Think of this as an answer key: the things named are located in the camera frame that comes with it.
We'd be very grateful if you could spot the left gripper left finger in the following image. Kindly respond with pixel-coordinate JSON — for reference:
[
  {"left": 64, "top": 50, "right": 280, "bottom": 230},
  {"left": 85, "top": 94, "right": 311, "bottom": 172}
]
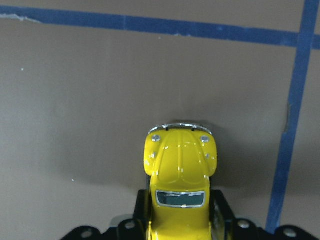
[{"left": 63, "top": 189, "right": 152, "bottom": 240}]

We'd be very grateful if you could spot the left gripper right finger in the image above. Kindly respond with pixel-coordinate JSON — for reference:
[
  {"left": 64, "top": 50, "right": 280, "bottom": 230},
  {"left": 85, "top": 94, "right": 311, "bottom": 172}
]
[{"left": 209, "top": 190, "right": 317, "bottom": 240}]

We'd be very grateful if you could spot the yellow beetle toy car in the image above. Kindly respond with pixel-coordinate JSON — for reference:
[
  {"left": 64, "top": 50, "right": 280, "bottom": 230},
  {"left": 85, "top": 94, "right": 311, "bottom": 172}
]
[{"left": 143, "top": 123, "right": 218, "bottom": 240}]

